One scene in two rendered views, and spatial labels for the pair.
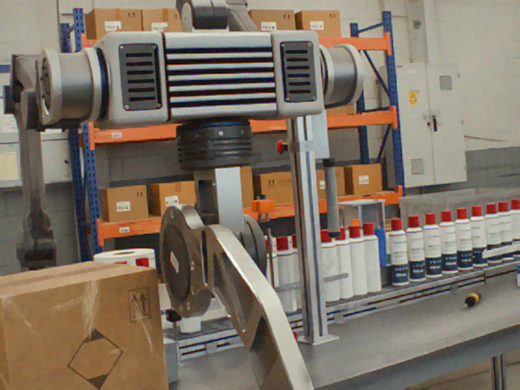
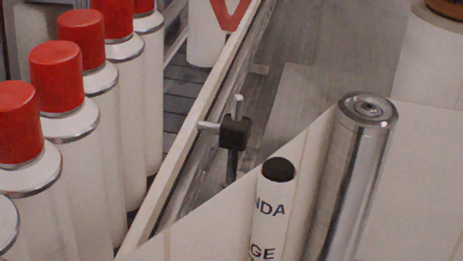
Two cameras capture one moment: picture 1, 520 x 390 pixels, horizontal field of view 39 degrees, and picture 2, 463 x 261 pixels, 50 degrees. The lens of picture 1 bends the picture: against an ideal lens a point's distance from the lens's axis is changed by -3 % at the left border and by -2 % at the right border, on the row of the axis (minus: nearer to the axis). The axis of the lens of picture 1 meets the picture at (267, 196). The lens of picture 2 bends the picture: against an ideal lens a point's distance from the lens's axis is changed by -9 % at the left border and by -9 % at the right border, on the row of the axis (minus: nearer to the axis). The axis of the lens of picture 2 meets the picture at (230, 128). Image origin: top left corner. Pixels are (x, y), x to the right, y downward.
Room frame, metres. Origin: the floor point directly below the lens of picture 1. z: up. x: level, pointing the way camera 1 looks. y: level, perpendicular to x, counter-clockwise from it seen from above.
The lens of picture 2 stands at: (2.33, -0.23, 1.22)
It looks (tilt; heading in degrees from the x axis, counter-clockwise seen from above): 34 degrees down; 133
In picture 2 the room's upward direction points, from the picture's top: 5 degrees clockwise
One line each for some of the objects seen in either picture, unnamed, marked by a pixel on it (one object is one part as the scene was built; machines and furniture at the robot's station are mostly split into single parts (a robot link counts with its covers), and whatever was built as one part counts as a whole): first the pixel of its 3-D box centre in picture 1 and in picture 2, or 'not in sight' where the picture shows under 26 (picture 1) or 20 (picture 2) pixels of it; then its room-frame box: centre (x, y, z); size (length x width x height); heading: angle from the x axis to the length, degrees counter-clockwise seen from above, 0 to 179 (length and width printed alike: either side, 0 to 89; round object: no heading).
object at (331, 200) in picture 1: (331, 198); not in sight; (1.98, -0.17, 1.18); 0.04 x 0.04 x 0.21
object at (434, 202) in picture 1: (462, 213); not in sight; (4.07, -1.07, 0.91); 0.60 x 0.40 x 0.22; 119
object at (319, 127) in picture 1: (305, 123); not in sight; (1.96, -0.11, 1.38); 0.17 x 0.10 x 0.19; 179
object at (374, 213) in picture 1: (361, 244); not in sight; (2.28, -0.28, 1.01); 0.14 x 0.13 x 0.26; 124
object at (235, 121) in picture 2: not in sight; (234, 143); (2.02, 0.11, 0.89); 0.03 x 0.03 x 0.12; 34
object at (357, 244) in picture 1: (357, 260); not in sight; (2.15, -0.24, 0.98); 0.05 x 0.05 x 0.20
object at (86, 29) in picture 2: (300, 271); (88, 141); (2.03, -0.07, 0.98); 0.05 x 0.05 x 0.20
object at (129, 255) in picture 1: (125, 275); not in sight; (2.44, 0.49, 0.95); 0.20 x 0.20 x 0.14
